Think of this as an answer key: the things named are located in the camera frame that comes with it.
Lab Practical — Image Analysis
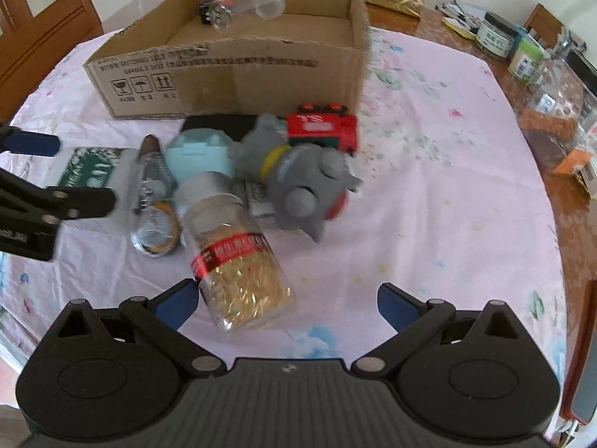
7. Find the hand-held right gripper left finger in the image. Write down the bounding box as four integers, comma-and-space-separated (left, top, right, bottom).
44, 279, 225, 379

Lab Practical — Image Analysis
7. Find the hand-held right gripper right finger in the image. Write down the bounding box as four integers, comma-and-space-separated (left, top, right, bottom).
351, 283, 530, 377

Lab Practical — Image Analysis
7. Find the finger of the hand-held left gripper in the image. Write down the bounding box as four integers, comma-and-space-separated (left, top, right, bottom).
0, 168, 116, 230
0, 126, 61, 157

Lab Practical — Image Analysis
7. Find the green and white box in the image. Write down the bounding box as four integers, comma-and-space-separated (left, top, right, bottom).
53, 146, 141, 234

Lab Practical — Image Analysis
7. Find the silver foil pouch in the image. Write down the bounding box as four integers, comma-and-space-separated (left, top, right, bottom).
132, 134, 181, 258

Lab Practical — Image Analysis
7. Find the red label bottle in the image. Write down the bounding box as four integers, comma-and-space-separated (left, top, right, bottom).
175, 171, 297, 334

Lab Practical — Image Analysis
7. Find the light blue round toy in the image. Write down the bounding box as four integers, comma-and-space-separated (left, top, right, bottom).
165, 128, 238, 183

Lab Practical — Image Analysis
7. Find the grey labelled box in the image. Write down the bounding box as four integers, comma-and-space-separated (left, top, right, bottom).
245, 180, 277, 218

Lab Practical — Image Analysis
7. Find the grey cat toy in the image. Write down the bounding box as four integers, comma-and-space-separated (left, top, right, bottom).
228, 113, 365, 243

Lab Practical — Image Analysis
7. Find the brown cardboard box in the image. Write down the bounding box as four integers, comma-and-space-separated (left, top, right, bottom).
84, 0, 371, 119

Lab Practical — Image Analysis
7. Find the pink floral tablecloth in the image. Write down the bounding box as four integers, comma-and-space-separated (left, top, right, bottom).
0, 19, 567, 435

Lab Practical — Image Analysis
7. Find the orange packet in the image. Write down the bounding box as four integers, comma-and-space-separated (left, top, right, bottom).
553, 144, 597, 193

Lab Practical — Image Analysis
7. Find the clear jar with brown contents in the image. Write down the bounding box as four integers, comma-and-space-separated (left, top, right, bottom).
518, 56, 589, 174

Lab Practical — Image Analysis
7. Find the clear plastic jar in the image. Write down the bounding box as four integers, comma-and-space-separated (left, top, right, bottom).
212, 0, 286, 32

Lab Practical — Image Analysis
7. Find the green lid jar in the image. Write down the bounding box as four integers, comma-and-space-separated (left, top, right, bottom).
507, 32, 551, 85

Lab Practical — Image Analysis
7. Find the dark lid glass jar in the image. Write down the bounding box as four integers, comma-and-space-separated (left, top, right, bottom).
476, 12, 521, 61

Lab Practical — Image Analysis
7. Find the stack of papers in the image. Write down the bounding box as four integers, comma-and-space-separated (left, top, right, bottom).
436, 0, 486, 39

